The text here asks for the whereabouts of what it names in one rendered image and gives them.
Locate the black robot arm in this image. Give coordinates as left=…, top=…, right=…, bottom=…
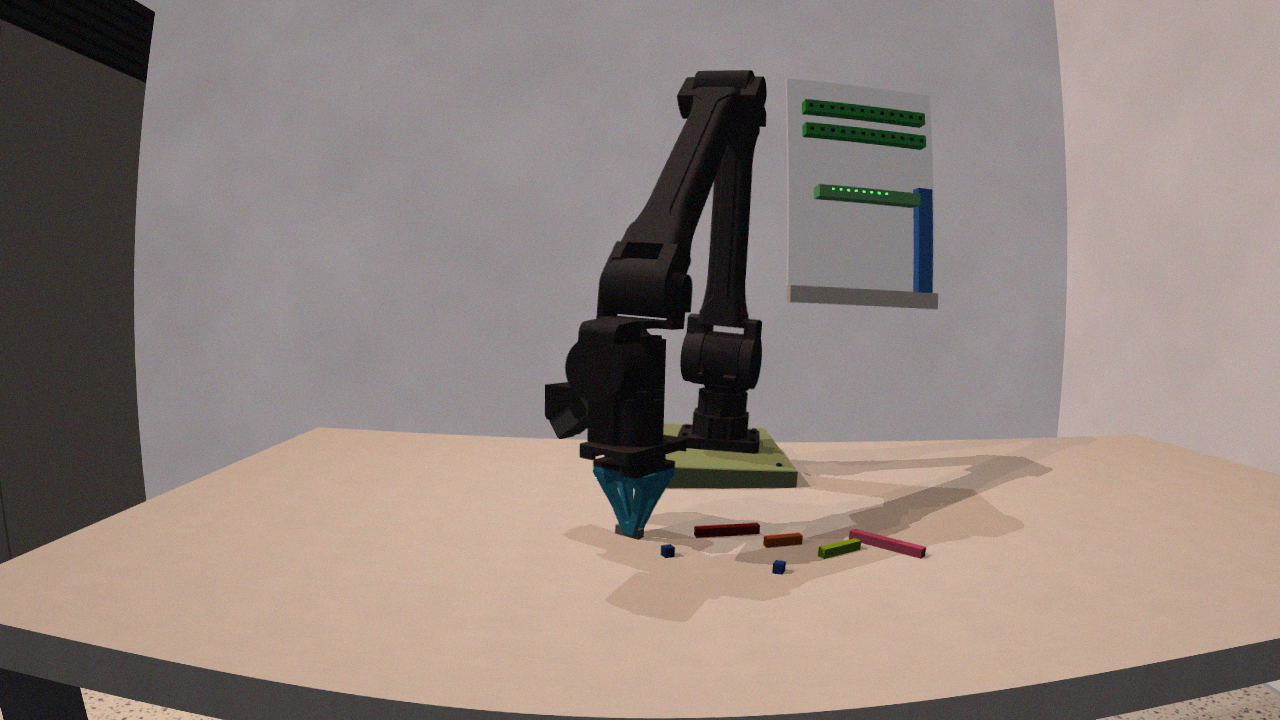
left=545, top=70, right=767, bottom=454

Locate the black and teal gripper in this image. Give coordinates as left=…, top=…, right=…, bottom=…
left=580, top=389, right=687, bottom=536

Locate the lime green rod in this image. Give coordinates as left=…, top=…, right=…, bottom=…
left=818, top=538, right=861, bottom=559

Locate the orange rod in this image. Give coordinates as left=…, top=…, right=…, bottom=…
left=763, top=533, right=803, bottom=548

